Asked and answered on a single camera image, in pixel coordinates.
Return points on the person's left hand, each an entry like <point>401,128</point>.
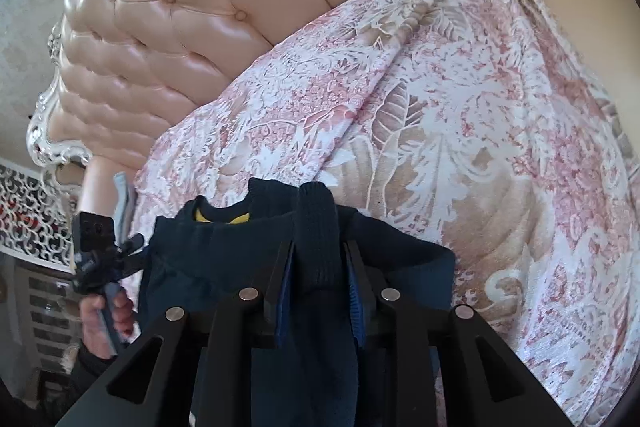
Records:
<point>95,327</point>

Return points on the light blue folded cloth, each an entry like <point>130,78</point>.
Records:
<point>124,207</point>

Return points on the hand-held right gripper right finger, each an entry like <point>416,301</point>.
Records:
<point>356,312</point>

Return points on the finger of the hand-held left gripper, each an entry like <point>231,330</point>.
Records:
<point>136,263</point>
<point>132,246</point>

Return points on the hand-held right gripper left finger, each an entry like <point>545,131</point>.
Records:
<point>282,307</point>

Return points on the pink floral blanket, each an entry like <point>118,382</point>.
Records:
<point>450,132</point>

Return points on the person's left forearm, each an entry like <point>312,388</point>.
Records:
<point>92,367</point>

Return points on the mirrored drawer cabinet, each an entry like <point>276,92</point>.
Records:
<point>45,317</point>

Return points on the white lattice screen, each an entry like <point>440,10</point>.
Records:
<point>35,217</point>

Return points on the pink tufted leather sofa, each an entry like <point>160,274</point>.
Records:
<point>175,32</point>

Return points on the dark blue sweatshirt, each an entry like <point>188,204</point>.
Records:
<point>225,257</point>

